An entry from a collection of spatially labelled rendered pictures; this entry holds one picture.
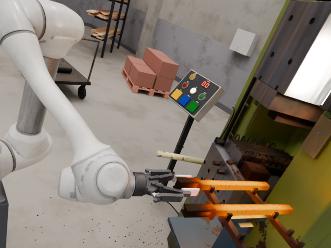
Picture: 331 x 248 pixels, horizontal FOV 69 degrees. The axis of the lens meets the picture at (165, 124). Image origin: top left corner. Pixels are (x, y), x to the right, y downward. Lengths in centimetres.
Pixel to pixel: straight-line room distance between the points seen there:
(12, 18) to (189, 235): 97
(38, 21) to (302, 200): 122
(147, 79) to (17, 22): 390
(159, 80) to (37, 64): 399
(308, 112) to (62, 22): 118
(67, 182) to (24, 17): 49
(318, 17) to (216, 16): 488
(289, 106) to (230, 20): 460
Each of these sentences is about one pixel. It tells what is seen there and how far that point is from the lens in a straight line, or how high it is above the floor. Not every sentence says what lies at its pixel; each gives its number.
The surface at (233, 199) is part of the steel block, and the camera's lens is 132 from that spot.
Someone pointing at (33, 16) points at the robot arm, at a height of 139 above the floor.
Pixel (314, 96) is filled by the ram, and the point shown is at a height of 140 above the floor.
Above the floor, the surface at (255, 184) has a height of 104.
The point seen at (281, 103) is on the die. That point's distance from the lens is 130.
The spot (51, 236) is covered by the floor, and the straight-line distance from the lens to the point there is 191.
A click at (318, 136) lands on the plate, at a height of 127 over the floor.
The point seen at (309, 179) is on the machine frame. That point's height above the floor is 110.
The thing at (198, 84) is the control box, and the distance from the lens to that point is 178.
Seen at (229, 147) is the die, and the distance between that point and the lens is 148.
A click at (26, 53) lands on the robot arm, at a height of 130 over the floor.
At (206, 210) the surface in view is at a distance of 79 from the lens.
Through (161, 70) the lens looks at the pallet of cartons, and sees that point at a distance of 463.
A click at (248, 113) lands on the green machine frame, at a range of 163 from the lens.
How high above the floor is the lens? 153
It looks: 24 degrees down
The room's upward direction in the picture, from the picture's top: 20 degrees clockwise
